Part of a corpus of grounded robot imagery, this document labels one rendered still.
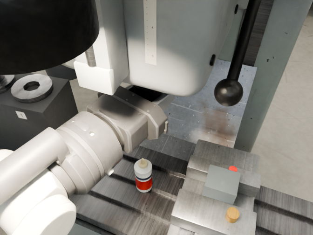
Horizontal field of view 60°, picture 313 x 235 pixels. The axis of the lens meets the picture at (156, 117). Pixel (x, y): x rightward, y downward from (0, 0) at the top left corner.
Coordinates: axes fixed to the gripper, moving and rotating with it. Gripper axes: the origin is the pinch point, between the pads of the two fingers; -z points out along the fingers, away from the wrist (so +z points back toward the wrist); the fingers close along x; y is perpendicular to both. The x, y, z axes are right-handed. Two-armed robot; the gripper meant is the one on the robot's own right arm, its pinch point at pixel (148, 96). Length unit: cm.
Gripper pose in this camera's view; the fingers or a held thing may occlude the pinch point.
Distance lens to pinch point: 44.2
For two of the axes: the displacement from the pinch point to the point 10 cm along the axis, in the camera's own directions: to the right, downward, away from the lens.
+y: -0.1, 7.0, 7.1
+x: -8.0, -4.3, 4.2
